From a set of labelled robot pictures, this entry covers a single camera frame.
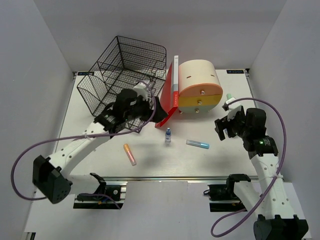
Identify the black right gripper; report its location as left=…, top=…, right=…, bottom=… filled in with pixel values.
left=214, top=108, right=250, bottom=141

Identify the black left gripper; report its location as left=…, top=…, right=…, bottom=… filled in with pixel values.
left=124, top=94, right=168, bottom=123

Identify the red A4 file folder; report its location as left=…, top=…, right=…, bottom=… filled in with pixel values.
left=155, top=55, right=179, bottom=128

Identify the orange top drawer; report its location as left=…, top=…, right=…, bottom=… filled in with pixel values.
left=179, top=83, right=223, bottom=97

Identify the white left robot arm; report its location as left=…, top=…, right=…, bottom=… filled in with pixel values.
left=32, top=88, right=168, bottom=204

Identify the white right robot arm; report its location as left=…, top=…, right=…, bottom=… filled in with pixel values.
left=214, top=107, right=309, bottom=240

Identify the small blue spray bottle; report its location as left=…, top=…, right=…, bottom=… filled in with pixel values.
left=165, top=127, right=172, bottom=143

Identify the yellow middle drawer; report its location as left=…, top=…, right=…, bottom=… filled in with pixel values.
left=178, top=94, right=222, bottom=107

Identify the pale green bottom drawer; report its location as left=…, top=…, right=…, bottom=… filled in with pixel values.
left=178, top=103, right=218, bottom=114

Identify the blue clear highlighter pen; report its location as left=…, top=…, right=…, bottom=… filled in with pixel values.
left=185, top=139, right=210, bottom=150

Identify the cream drawer cabinet shell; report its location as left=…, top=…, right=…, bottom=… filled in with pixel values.
left=178, top=59, right=221, bottom=93

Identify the orange pink highlighter pen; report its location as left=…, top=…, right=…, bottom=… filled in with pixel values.
left=123, top=143, right=137, bottom=166

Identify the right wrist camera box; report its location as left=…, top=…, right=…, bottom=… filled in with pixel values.
left=222, top=97, right=242, bottom=122

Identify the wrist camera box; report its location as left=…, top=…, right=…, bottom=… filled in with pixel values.
left=222, top=97, right=242, bottom=122
left=133, top=80, right=150, bottom=101

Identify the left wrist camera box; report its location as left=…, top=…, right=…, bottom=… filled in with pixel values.
left=133, top=80, right=150, bottom=101

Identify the black wire mesh file rack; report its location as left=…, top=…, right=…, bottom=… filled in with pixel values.
left=77, top=36, right=167, bottom=133

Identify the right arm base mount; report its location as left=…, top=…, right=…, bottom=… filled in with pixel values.
left=203, top=184, right=246, bottom=213

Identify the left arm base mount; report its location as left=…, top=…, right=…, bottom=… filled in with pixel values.
left=73, top=180, right=128, bottom=210

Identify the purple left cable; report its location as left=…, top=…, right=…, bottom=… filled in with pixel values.
left=10, top=80, right=158, bottom=201

